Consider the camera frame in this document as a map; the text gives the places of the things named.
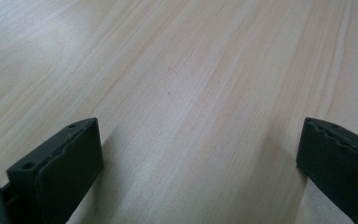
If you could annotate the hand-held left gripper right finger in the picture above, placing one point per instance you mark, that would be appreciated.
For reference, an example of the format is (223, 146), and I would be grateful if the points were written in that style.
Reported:
(338, 168)

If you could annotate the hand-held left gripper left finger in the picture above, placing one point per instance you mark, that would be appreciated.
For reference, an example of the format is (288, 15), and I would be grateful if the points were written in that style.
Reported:
(62, 177)

